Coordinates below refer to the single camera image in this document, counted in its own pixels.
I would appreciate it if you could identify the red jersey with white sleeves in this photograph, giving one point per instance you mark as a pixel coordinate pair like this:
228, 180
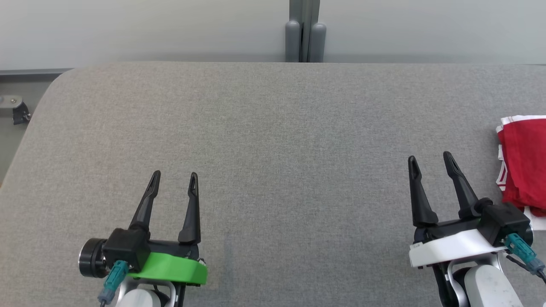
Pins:
536, 221

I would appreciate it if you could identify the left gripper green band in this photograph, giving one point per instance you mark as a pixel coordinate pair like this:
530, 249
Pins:
175, 268

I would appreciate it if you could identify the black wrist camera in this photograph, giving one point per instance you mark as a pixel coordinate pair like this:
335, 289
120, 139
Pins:
123, 249
507, 219

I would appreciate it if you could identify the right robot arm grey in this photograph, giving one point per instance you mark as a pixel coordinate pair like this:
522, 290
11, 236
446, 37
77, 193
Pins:
486, 285

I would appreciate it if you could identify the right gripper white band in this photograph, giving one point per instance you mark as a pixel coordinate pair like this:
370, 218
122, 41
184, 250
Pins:
452, 247

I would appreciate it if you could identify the metal bracket with black cap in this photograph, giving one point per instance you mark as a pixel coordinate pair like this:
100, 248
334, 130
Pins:
15, 106

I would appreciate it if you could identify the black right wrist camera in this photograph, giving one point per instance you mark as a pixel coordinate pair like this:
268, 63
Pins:
507, 219

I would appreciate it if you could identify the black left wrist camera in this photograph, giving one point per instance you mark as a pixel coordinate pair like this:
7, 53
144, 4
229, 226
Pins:
123, 249

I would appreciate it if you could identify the grey window frame post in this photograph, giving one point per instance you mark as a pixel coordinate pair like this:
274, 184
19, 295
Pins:
305, 30

